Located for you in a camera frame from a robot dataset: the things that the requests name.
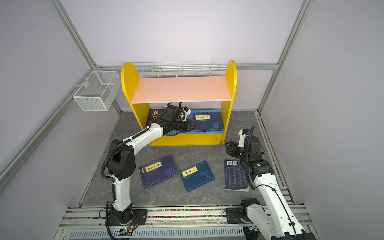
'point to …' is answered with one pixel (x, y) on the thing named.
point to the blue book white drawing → (209, 121)
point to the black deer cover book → (154, 114)
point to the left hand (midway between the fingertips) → (198, 128)
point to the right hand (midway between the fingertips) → (231, 145)
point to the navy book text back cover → (235, 176)
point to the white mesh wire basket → (100, 92)
